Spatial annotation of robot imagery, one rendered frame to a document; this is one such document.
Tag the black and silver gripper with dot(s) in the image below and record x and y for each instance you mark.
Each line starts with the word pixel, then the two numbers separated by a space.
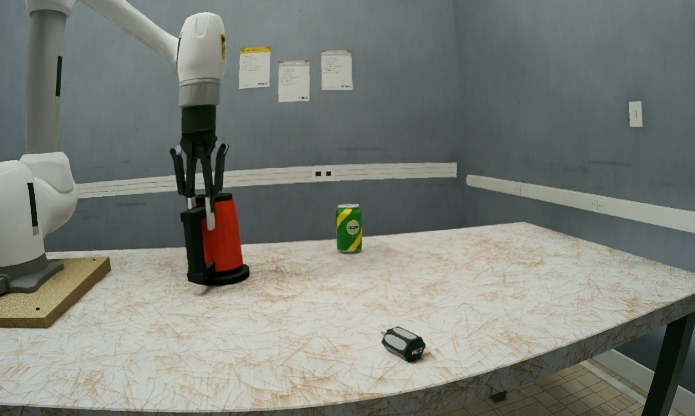
pixel 200 123

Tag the green and yellow drink can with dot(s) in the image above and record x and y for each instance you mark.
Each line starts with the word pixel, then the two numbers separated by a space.
pixel 349 228

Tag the black round base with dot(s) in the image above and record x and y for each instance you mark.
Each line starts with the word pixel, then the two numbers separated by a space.
pixel 228 279

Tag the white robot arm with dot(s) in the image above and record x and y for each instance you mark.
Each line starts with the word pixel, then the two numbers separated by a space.
pixel 38 194

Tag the red kettle with black handle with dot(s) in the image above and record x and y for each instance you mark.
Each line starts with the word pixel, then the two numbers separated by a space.
pixel 220 247

